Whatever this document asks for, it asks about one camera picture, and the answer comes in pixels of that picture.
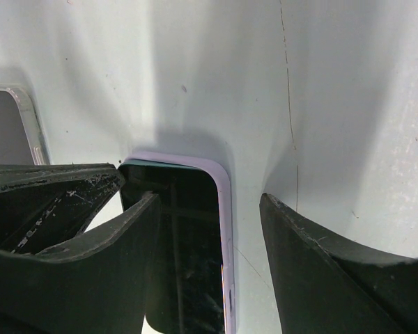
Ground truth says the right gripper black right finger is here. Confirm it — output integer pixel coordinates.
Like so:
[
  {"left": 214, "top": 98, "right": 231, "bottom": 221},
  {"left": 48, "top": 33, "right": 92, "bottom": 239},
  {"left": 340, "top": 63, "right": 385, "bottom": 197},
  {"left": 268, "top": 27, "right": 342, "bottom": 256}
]
[{"left": 260, "top": 193, "right": 418, "bottom": 333}]

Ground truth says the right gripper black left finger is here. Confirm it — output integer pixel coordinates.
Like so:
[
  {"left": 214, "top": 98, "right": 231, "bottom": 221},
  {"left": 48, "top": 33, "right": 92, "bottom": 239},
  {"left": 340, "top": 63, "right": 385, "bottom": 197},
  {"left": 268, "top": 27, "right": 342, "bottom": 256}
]
[{"left": 0, "top": 193, "right": 161, "bottom": 333}]

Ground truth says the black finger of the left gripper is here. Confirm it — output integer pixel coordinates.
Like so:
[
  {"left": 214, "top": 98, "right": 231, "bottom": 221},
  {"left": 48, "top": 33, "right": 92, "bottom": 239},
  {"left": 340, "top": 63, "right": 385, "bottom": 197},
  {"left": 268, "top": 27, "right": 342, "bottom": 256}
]
[{"left": 0, "top": 164, "right": 125, "bottom": 254}]

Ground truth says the white phone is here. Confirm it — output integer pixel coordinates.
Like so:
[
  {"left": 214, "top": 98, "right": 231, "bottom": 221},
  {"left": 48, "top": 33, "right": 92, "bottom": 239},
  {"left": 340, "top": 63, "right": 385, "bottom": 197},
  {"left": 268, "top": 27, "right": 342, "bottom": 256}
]
[{"left": 0, "top": 91, "right": 34, "bottom": 166}]

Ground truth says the clear phone case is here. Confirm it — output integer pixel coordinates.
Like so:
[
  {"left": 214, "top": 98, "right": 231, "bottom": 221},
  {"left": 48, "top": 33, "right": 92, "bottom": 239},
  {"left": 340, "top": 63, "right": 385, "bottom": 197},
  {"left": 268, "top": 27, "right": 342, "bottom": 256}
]
[{"left": 0, "top": 84, "right": 50, "bottom": 166}]

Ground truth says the purple phone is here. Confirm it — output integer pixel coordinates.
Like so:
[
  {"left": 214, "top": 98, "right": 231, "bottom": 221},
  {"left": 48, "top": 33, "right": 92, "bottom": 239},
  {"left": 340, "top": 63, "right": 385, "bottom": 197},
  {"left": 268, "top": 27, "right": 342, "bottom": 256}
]
[{"left": 122, "top": 152, "right": 237, "bottom": 333}]

